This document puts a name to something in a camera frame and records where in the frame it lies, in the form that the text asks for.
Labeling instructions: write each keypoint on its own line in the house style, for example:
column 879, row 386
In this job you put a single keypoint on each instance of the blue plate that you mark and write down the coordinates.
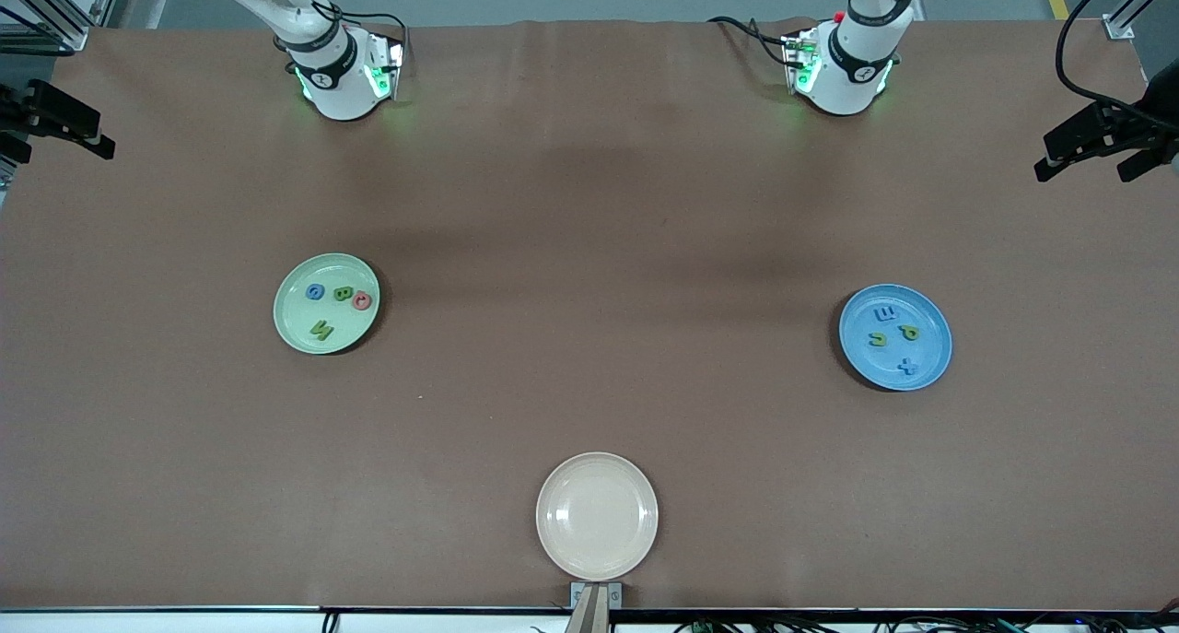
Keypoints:
column 866, row 361

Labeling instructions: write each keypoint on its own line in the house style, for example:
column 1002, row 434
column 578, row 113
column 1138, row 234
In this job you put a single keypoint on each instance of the green foam letter B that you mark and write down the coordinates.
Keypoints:
column 343, row 294

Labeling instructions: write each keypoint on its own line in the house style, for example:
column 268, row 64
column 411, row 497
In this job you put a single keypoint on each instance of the red round foam letter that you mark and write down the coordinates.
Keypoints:
column 362, row 300

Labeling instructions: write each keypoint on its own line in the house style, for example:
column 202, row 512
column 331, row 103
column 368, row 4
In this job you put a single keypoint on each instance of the green foam letter p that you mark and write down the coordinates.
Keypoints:
column 909, row 333

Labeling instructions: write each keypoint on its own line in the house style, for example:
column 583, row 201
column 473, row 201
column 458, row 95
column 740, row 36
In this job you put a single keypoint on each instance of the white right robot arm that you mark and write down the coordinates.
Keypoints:
column 341, row 89

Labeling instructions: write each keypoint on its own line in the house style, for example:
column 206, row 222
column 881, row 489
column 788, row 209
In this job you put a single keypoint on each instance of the beige plate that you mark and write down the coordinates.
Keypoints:
column 597, row 516

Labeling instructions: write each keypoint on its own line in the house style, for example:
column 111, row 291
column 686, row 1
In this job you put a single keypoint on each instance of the green foam letter N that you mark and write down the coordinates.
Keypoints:
column 321, row 330

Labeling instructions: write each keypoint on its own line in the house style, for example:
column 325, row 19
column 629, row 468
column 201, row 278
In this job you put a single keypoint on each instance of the blue foam letter m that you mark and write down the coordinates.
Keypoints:
column 885, row 314

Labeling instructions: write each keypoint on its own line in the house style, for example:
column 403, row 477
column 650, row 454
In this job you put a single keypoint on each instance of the aluminium frame post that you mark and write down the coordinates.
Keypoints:
column 1117, row 27
column 74, row 39

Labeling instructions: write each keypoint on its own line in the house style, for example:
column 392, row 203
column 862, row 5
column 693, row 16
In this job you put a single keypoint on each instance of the green plate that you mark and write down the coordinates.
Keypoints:
column 295, row 324

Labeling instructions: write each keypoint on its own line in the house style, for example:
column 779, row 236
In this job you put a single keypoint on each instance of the metal camera post bracket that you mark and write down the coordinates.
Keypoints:
column 597, row 619

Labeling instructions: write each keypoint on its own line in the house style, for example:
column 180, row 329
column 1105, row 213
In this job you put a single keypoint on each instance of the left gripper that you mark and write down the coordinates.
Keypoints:
column 1145, row 122

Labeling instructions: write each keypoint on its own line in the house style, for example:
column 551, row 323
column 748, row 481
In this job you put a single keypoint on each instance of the metal arm base connector plate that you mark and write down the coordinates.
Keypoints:
column 803, row 62
column 387, row 66

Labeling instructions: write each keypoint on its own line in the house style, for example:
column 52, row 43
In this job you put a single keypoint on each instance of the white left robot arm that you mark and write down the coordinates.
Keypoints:
column 843, row 80

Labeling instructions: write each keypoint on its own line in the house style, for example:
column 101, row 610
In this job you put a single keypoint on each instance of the brown table cover mat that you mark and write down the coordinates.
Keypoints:
column 589, row 200

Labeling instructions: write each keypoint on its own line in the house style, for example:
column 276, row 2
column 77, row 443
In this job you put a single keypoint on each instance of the blue foam letter x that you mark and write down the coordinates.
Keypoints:
column 908, row 368

